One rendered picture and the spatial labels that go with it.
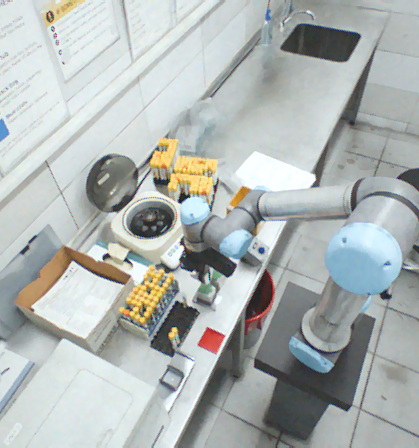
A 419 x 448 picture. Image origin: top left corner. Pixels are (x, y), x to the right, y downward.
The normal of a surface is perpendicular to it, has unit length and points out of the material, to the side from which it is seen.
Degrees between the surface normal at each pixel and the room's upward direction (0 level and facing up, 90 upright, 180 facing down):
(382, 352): 0
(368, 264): 83
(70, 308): 1
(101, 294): 1
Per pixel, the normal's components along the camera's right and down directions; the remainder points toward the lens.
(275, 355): 0.01, -0.61
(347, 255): -0.61, 0.54
